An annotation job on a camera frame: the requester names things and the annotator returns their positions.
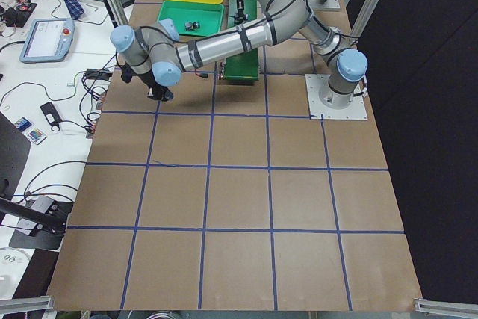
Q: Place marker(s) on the green plastic tray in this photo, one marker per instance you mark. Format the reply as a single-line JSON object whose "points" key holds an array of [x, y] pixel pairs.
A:
{"points": [[209, 16]]}

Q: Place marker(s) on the black power strip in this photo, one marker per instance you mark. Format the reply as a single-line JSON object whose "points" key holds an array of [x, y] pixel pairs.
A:
{"points": [[97, 74]]}

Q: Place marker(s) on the black power adapter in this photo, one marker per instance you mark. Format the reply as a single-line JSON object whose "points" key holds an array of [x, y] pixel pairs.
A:
{"points": [[127, 3]]}

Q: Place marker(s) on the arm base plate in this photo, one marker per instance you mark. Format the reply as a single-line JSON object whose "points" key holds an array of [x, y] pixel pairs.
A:
{"points": [[325, 104], [328, 5]]}

